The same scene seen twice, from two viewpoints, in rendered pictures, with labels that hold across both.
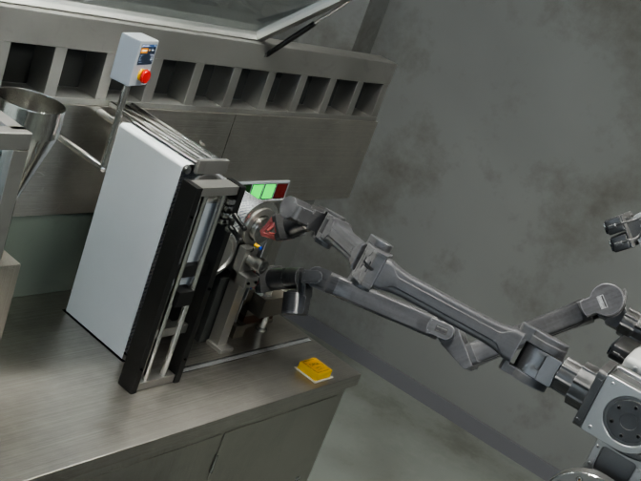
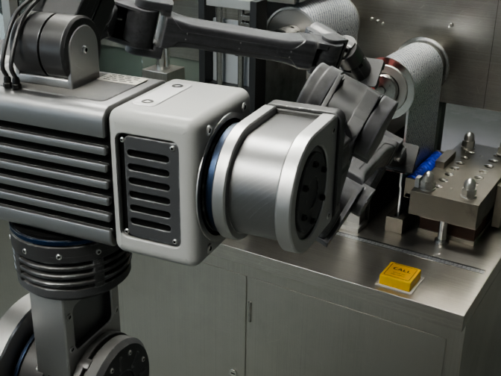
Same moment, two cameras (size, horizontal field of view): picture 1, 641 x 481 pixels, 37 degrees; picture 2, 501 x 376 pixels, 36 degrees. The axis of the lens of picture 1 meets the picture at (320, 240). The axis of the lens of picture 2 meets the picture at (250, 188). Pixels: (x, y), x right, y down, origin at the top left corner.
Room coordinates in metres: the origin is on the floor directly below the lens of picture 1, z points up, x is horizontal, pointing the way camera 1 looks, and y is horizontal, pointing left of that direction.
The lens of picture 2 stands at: (2.00, -1.56, 1.75)
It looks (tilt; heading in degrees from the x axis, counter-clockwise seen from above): 24 degrees down; 88
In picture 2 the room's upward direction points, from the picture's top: 1 degrees clockwise
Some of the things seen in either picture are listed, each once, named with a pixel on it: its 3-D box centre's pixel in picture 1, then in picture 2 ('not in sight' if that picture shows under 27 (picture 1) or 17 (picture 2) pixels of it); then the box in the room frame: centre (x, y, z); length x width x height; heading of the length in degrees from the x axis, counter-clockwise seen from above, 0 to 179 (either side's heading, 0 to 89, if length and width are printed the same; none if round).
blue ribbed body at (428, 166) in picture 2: not in sight; (426, 168); (2.51, 0.23, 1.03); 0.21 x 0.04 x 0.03; 57
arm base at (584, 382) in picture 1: (579, 384); not in sight; (1.64, -0.55, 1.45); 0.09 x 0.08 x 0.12; 154
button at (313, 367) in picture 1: (315, 368); (399, 276); (2.38, -0.11, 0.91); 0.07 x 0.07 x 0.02; 57
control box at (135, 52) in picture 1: (137, 60); not in sight; (1.92, 0.49, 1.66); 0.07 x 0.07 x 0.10; 73
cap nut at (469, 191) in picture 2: not in sight; (469, 187); (2.56, 0.05, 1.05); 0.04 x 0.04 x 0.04
